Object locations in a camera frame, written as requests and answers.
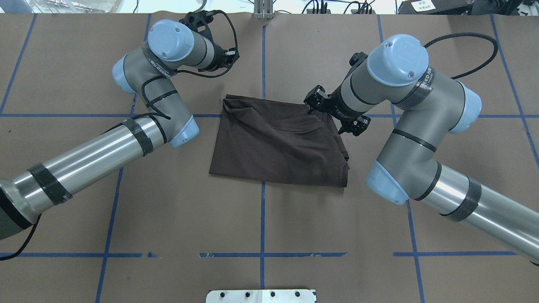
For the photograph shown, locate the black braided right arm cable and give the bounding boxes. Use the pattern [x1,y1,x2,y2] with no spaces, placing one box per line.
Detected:
[423,33,499,80]

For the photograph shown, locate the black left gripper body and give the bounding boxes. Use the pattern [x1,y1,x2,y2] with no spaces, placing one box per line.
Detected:
[208,42,240,71]

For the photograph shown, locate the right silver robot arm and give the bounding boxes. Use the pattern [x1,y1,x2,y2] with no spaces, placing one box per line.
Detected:
[304,34,539,265]

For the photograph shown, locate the aluminium frame post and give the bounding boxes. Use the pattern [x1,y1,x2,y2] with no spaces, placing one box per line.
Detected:
[252,0,275,19]

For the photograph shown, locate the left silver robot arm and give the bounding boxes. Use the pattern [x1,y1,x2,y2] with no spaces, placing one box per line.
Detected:
[0,19,239,239]

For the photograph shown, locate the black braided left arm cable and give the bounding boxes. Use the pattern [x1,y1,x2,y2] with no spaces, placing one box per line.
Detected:
[141,9,240,120]

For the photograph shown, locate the black box with label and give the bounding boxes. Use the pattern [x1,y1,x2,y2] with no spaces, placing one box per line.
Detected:
[397,0,474,15]

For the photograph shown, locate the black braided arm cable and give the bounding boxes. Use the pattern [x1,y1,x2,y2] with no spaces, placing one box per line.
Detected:
[141,9,240,120]
[423,33,499,80]

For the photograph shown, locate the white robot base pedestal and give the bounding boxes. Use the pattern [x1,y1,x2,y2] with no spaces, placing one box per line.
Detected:
[205,288,317,303]

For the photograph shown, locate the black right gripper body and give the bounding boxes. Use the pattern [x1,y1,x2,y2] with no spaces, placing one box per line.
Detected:
[322,90,358,127]

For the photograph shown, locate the dark brown t-shirt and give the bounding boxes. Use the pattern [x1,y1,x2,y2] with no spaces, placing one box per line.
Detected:
[208,94,349,188]

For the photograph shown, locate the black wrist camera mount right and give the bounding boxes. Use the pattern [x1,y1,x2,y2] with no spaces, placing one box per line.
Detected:
[349,52,368,67]

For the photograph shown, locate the clear plastic bag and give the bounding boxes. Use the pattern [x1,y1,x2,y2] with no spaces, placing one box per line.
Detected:
[25,0,122,13]

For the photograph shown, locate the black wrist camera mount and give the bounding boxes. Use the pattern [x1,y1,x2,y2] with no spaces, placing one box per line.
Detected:
[349,52,368,67]
[179,10,217,40]

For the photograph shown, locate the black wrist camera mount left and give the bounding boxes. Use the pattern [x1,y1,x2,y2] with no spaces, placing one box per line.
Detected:
[179,10,217,40]

